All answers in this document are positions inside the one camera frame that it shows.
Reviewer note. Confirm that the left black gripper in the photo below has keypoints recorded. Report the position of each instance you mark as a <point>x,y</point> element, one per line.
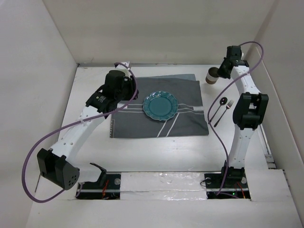
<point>129,80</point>

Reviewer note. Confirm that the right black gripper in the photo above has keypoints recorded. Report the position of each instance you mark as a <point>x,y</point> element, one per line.
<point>221,72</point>

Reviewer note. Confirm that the white brown paper cup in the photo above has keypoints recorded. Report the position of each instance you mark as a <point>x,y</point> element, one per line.
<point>212,75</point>

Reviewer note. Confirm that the grey striped cloth placemat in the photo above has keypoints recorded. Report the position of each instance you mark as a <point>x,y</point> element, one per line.
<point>189,119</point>

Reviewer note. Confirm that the teal ceramic plate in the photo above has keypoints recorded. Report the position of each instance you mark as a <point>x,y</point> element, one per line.
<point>160,105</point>

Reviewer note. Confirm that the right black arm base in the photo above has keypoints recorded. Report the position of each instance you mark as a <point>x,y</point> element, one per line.
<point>232,189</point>

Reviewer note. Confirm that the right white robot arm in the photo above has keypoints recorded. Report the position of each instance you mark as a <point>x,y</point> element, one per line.
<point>248,113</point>

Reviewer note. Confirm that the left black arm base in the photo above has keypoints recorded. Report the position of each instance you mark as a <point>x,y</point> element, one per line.
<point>110,190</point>

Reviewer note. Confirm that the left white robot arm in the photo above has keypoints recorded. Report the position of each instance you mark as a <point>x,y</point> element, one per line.
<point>57,164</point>

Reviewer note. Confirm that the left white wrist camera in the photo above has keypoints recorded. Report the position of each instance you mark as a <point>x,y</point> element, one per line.
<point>124,67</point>

